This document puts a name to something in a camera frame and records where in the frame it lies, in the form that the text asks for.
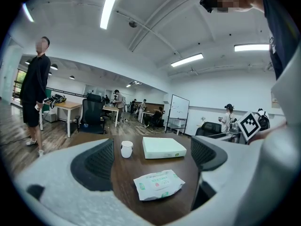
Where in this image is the black high-back office chair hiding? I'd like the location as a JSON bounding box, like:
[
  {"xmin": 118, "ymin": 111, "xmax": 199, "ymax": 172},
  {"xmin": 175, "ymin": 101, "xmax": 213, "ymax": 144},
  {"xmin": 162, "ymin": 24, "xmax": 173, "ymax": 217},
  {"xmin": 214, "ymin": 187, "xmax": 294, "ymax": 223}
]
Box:
[{"xmin": 79, "ymin": 93, "xmax": 106, "ymax": 134}]

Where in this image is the person's dark clothing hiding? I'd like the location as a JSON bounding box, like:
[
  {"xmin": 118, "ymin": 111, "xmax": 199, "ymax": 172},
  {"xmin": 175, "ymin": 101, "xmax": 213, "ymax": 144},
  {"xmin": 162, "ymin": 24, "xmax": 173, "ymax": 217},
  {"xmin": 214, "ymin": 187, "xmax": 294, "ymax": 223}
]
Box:
[{"xmin": 257, "ymin": 0, "xmax": 301, "ymax": 80}]

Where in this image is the brown wall board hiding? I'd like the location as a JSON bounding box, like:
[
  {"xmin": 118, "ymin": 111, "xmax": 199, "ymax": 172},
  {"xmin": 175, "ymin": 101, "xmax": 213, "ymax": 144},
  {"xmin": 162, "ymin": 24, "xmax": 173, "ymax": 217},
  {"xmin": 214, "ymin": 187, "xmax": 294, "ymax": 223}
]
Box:
[{"xmin": 270, "ymin": 92, "xmax": 282, "ymax": 108}]

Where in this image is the white mug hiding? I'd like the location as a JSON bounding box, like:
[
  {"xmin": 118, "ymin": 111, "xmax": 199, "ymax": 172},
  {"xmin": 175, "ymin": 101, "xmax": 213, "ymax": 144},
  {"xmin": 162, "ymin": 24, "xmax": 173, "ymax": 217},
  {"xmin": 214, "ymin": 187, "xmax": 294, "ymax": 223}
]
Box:
[{"xmin": 120, "ymin": 140, "xmax": 134, "ymax": 159}]

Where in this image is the white drawer cabinet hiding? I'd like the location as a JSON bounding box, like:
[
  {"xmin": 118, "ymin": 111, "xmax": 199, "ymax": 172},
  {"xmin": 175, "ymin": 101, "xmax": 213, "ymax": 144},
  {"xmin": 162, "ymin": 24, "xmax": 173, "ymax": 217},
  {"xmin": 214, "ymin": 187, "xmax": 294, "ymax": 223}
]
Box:
[{"xmin": 43, "ymin": 111, "xmax": 57, "ymax": 123}]

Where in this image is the person's right forearm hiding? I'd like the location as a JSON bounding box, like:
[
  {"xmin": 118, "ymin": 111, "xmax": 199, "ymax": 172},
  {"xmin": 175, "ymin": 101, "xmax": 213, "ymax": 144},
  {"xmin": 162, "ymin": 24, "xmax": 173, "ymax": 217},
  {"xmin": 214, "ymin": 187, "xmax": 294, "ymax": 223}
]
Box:
[{"xmin": 249, "ymin": 121, "xmax": 287, "ymax": 145}]

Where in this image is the black harness gear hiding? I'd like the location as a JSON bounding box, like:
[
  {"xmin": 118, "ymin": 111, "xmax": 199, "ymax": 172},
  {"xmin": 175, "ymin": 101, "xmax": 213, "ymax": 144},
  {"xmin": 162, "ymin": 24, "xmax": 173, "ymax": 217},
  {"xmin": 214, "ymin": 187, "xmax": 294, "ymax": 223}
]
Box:
[{"xmin": 43, "ymin": 94, "xmax": 66, "ymax": 109}]

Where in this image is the window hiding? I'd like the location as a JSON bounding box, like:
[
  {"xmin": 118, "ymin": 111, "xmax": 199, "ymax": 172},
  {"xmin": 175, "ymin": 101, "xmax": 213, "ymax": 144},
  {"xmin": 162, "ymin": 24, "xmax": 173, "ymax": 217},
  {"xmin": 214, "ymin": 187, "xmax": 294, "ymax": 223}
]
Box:
[{"xmin": 13, "ymin": 69, "xmax": 27, "ymax": 101}]

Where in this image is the pale green flat box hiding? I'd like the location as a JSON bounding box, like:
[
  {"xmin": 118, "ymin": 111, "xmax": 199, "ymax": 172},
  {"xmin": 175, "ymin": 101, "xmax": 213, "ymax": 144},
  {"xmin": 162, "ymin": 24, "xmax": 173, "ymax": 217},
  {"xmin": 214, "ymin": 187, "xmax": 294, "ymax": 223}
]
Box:
[{"xmin": 142, "ymin": 137, "xmax": 187, "ymax": 160}]

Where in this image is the glass partition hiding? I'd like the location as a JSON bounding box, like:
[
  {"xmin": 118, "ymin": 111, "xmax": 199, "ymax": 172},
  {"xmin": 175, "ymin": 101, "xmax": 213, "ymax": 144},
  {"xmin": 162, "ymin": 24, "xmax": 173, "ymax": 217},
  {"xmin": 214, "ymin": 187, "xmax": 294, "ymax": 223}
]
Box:
[{"xmin": 84, "ymin": 84, "xmax": 113, "ymax": 98}]

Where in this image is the long ceiling tube light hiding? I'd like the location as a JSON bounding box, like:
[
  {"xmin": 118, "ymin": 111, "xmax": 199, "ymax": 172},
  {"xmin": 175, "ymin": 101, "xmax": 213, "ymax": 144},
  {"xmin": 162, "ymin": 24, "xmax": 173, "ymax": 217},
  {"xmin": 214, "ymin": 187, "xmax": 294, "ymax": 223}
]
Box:
[
  {"xmin": 100, "ymin": 0, "xmax": 123, "ymax": 30},
  {"xmin": 234, "ymin": 43, "xmax": 270, "ymax": 52},
  {"xmin": 22, "ymin": 3, "xmax": 35, "ymax": 23},
  {"xmin": 170, "ymin": 53, "xmax": 204, "ymax": 68}
]

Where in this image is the black metal railing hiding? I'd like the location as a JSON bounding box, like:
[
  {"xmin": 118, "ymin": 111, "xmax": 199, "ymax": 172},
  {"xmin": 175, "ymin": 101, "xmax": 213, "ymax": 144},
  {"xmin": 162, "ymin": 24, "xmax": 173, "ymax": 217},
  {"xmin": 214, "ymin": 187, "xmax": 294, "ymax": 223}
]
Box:
[{"xmin": 47, "ymin": 87, "xmax": 87, "ymax": 97}]

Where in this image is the wooden desk with white legs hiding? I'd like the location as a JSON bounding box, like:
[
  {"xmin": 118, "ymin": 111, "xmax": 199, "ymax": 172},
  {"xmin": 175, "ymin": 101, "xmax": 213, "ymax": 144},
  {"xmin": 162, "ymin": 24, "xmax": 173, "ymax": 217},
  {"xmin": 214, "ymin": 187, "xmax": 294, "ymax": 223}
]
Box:
[
  {"xmin": 39, "ymin": 100, "xmax": 82, "ymax": 138},
  {"xmin": 102, "ymin": 105, "xmax": 120, "ymax": 128}
]

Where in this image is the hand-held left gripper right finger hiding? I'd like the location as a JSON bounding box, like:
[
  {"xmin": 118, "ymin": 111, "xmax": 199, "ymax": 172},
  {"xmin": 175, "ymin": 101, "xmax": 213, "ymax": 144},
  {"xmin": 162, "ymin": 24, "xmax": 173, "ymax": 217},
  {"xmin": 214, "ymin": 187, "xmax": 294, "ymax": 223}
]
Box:
[{"xmin": 164, "ymin": 135, "xmax": 264, "ymax": 226}]

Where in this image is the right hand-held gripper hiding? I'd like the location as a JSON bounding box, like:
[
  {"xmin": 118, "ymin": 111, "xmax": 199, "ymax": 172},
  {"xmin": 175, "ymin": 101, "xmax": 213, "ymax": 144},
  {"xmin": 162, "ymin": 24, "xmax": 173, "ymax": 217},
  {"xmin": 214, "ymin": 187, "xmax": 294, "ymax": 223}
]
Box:
[{"xmin": 237, "ymin": 111, "xmax": 262, "ymax": 143}]

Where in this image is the black head-worn camera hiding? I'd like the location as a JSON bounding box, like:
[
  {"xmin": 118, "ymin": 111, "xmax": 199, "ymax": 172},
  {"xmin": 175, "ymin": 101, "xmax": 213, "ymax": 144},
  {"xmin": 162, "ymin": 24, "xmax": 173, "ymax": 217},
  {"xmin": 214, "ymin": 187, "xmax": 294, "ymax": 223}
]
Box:
[{"xmin": 199, "ymin": 0, "xmax": 214, "ymax": 14}]

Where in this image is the whiteboard on black stand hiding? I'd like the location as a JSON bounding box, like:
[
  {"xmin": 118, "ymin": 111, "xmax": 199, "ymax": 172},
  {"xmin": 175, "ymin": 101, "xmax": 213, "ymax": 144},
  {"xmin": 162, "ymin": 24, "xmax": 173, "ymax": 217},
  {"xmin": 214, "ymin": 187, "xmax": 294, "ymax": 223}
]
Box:
[{"xmin": 164, "ymin": 94, "xmax": 190, "ymax": 135}]

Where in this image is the black mesh office chair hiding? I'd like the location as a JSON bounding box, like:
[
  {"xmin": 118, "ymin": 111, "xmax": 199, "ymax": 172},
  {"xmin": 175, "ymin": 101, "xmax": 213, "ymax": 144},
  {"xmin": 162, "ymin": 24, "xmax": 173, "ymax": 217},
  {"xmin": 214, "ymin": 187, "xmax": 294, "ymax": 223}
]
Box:
[{"xmin": 195, "ymin": 121, "xmax": 223, "ymax": 137}]

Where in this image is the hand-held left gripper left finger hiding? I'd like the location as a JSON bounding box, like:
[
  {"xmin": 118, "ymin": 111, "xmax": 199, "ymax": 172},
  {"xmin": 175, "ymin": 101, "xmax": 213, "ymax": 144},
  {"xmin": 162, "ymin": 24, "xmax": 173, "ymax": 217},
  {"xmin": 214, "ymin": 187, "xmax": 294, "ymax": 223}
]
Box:
[{"xmin": 13, "ymin": 137, "xmax": 154, "ymax": 226}]

